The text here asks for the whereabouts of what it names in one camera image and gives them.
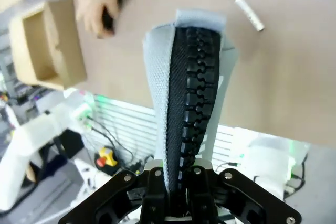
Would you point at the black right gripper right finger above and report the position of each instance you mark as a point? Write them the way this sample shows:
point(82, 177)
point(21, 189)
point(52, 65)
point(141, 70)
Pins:
point(236, 197)

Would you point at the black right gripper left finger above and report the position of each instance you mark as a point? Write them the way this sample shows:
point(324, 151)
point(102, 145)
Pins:
point(123, 197)

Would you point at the grey pencil case black zipper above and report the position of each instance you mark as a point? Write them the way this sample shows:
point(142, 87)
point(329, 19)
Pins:
point(160, 77)

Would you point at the white right robot arm base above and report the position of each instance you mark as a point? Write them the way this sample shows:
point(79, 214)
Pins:
point(265, 161)

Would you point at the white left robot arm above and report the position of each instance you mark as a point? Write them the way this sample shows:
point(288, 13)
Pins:
point(31, 134)

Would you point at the brown cardboard box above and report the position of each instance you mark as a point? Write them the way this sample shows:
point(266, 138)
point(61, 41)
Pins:
point(71, 51)

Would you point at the yellow emergency stop button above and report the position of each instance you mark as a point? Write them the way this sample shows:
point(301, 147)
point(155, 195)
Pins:
point(106, 159)

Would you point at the black and white marker pen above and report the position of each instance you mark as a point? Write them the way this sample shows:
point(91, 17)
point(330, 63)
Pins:
point(241, 3)

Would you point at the black bracket block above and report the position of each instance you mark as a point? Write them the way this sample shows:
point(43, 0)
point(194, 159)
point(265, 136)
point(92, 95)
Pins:
point(71, 142)

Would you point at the white slotted base plate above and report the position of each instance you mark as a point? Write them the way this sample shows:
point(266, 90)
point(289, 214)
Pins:
point(126, 119)

